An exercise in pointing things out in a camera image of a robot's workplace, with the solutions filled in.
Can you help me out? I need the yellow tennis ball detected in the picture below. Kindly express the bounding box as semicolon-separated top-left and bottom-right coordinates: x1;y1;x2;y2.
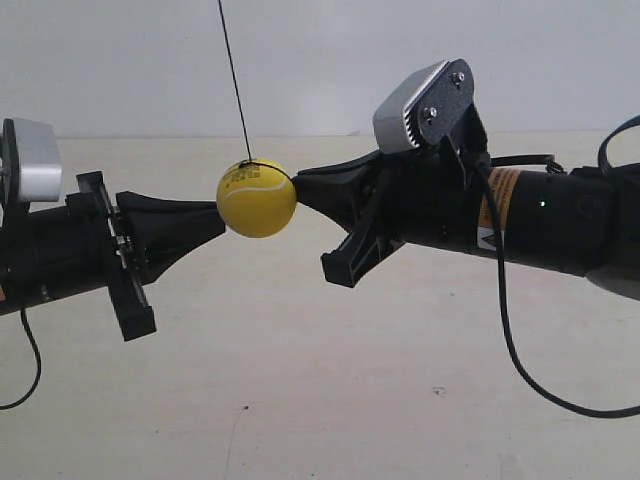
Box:
216;158;298;238

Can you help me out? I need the black left camera cable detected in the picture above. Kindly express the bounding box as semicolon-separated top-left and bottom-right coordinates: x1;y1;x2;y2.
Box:
0;307;42;411

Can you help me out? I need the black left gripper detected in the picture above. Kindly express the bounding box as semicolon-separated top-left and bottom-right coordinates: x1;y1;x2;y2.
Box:
66;171;226;342

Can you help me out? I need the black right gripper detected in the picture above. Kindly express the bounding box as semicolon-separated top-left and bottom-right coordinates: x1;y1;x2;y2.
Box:
292;141;488;288

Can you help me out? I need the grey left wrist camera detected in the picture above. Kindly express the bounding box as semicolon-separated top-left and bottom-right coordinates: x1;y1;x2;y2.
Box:
1;118;62;204

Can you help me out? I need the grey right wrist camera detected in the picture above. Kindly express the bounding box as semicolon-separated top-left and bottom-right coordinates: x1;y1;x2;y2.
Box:
372;59;475;155

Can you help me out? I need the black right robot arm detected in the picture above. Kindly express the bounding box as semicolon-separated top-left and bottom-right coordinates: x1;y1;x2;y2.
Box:
293;139;639;299

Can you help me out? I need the black string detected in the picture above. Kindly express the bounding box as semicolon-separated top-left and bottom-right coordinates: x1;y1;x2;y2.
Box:
217;0;254;164

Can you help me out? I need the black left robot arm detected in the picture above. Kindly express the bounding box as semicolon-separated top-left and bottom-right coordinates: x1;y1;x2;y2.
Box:
1;171;226;341

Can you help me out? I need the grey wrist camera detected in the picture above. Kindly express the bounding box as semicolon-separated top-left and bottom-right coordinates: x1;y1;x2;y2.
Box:
1;118;62;204
372;59;475;155

